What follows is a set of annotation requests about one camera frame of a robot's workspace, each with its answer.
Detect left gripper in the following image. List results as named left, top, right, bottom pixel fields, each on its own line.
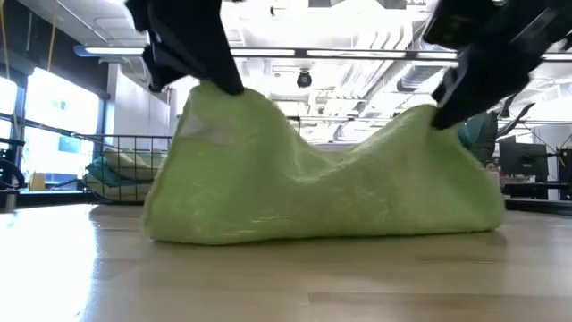
left=124, top=0, right=246, bottom=96

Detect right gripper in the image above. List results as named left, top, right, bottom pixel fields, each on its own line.
left=431, top=0, right=572, bottom=131

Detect black wire basket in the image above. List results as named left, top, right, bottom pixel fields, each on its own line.
left=72, top=132, right=175, bottom=207

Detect lime green microfiber towel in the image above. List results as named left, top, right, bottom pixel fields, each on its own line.
left=141, top=80, right=507, bottom=246

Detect snake plant in white pot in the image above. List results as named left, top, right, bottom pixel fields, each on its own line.
left=458, top=91, right=536, bottom=189

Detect black computer monitor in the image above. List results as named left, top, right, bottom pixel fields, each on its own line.
left=498, top=140, right=550, bottom=179

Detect background black metal stand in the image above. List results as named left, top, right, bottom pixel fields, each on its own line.
left=285, top=114, right=303, bottom=135

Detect black box-shaped equipment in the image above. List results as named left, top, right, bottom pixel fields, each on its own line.
left=556, top=147, right=572, bottom=201

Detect long ceiling light bar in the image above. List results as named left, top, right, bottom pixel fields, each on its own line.
left=73, top=43, right=572, bottom=63

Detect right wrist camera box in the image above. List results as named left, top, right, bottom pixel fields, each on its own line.
left=422, top=0, right=497, bottom=51

